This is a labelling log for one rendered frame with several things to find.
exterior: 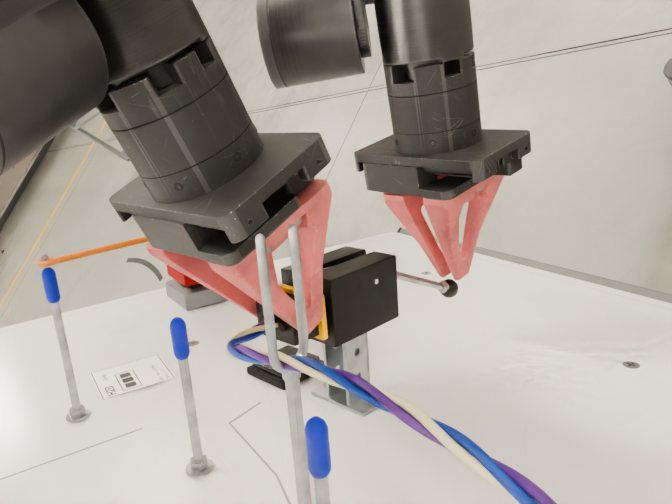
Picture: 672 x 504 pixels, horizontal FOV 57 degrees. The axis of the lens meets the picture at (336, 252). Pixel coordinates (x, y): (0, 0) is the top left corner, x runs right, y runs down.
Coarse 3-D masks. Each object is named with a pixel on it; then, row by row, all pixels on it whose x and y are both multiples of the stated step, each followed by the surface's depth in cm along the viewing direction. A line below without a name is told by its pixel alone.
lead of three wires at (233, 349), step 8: (248, 328) 32; (256, 328) 32; (264, 328) 33; (232, 336) 31; (240, 336) 31; (248, 336) 32; (256, 336) 32; (232, 344) 29; (232, 352) 27; (240, 352) 27; (248, 352) 26; (256, 352) 26; (264, 352) 25; (280, 352) 24; (248, 360) 26; (256, 360) 26; (264, 360) 25; (280, 360) 25
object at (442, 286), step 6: (402, 276) 41; (408, 276) 41; (414, 276) 42; (414, 282) 42; (420, 282) 42; (426, 282) 43; (432, 282) 43; (438, 282) 44; (444, 282) 44; (438, 288) 44; (444, 288) 44
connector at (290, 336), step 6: (288, 294) 35; (294, 300) 34; (258, 306) 34; (258, 312) 34; (258, 318) 35; (276, 318) 33; (282, 324) 33; (288, 324) 33; (276, 330) 34; (282, 330) 33; (288, 330) 33; (294, 330) 33; (312, 330) 34; (318, 330) 34; (276, 336) 34; (282, 336) 33; (288, 336) 33; (294, 336) 33; (312, 336) 34; (288, 342) 33; (294, 342) 33
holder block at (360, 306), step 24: (336, 264) 37; (360, 264) 36; (384, 264) 36; (336, 288) 34; (360, 288) 35; (384, 288) 37; (336, 312) 34; (360, 312) 35; (384, 312) 37; (336, 336) 34
